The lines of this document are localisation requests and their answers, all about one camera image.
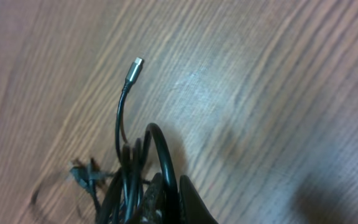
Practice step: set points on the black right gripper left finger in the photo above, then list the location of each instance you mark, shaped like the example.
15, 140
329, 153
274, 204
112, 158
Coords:
151, 207

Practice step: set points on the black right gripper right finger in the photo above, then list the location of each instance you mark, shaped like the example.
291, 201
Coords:
193, 209

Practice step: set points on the black cable grey metal plug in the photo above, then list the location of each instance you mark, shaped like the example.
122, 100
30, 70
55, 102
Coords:
130, 79

